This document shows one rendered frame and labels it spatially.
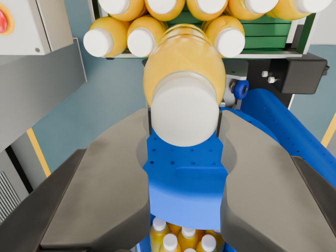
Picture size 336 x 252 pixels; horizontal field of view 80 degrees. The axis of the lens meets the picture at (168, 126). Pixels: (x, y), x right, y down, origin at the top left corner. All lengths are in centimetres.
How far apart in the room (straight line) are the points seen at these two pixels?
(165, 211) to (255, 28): 42
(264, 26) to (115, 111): 133
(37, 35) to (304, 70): 46
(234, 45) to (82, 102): 151
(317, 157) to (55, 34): 85
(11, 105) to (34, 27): 71
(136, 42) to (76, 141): 170
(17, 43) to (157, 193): 30
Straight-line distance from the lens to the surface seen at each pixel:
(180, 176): 30
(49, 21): 40
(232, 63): 58
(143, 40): 33
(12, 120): 105
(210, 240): 64
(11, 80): 106
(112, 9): 34
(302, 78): 48
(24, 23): 37
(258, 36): 54
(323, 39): 64
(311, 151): 91
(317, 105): 184
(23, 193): 255
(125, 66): 151
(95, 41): 35
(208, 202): 28
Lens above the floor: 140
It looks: 58 degrees down
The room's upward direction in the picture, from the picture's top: 173 degrees counter-clockwise
